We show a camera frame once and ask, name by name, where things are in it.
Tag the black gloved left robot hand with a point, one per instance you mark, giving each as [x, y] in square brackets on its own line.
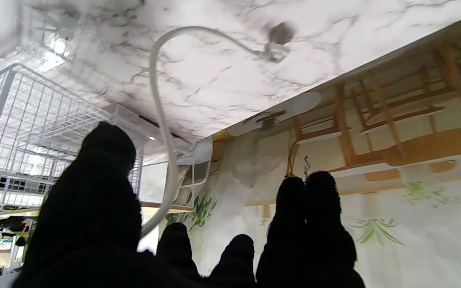
[94, 224]

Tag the white mesh drawer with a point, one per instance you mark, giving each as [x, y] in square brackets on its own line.
[34, 120]

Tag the printed cafe scene backdrop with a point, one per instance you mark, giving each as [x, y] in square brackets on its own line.
[414, 200]

